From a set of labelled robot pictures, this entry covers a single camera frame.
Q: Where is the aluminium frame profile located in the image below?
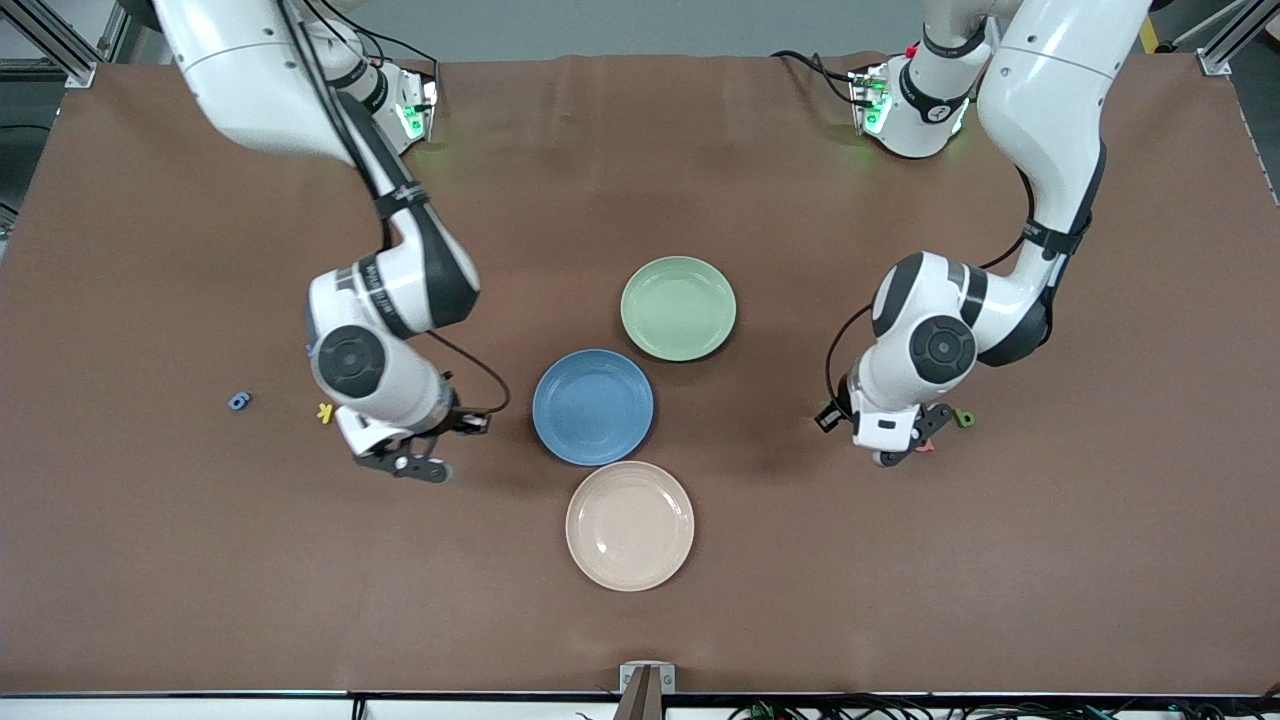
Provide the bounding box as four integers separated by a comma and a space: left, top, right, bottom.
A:
1170, 0, 1280, 76
0, 0, 131, 89

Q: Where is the green plate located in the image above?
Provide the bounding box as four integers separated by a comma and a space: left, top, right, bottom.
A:
620, 256, 738, 363

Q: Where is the black arm base cable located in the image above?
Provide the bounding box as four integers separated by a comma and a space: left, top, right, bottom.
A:
770, 48, 861, 106

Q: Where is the black camera cable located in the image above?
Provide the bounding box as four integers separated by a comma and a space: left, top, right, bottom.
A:
824, 165, 1041, 401
280, 0, 512, 416

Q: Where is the black right camera cable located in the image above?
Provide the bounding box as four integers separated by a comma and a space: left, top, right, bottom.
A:
280, 0, 512, 416

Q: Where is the black left camera cable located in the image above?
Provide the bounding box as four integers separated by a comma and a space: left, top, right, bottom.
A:
824, 165, 1041, 401

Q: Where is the brown table mat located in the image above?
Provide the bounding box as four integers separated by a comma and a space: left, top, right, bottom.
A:
0, 52, 1280, 698

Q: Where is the black cable bundle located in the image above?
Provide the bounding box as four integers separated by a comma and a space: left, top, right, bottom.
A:
725, 695, 1280, 720

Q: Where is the blue plate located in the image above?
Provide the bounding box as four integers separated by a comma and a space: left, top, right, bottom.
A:
531, 348, 656, 468

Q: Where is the grey metal bracket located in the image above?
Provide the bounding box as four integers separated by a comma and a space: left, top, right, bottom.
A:
619, 662, 677, 720

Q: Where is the beige plate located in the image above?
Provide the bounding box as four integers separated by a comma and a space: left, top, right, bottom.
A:
565, 460, 696, 593

